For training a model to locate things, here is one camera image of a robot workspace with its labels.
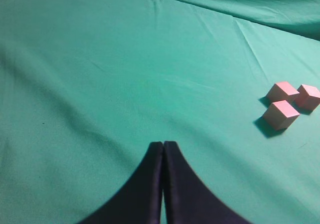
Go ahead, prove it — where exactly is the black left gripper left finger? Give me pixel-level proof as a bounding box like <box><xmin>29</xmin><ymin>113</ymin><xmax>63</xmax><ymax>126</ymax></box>
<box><xmin>80</xmin><ymin>142</ymin><xmax>164</xmax><ymax>224</ymax></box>

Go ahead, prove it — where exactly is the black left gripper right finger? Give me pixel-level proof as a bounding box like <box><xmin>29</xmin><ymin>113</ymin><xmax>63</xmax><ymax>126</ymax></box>
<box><xmin>163</xmin><ymin>141</ymin><xmax>249</xmax><ymax>223</ymax></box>

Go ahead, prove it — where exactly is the pink cube placed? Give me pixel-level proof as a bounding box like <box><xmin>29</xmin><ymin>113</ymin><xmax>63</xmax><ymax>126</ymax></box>
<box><xmin>294</xmin><ymin>84</ymin><xmax>320</xmax><ymax>112</ymax></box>
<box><xmin>262</xmin><ymin>100</ymin><xmax>300</xmax><ymax>131</ymax></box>
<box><xmin>266</xmin><ymin>81</ymin><xmax>300</xmax><ymax>103</ymax></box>

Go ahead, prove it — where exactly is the green cloth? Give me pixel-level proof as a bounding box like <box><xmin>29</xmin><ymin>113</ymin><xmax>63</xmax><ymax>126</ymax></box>
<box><xmin>0</xmin><ymin>0</ymin><xmax>320</xmax><ymax>223</ymax></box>

